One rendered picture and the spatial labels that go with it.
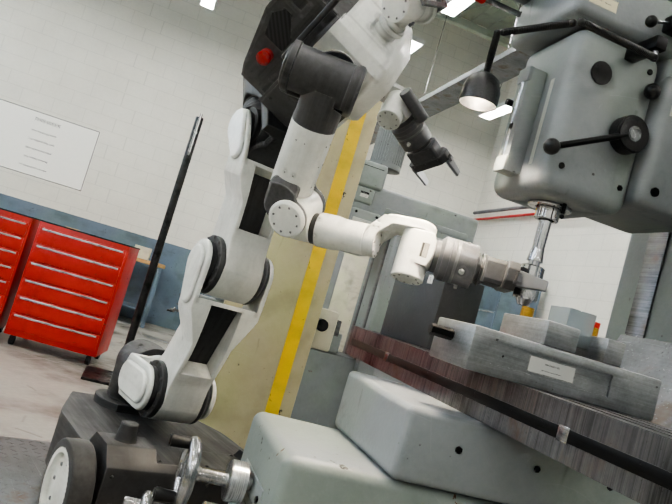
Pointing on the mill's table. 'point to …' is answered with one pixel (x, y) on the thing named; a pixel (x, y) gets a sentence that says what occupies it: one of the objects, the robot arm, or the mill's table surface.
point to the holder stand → (428, 308)
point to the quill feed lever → (623, 134)
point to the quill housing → (580, 126)
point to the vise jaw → (541, 331)
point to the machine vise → (552, 367)
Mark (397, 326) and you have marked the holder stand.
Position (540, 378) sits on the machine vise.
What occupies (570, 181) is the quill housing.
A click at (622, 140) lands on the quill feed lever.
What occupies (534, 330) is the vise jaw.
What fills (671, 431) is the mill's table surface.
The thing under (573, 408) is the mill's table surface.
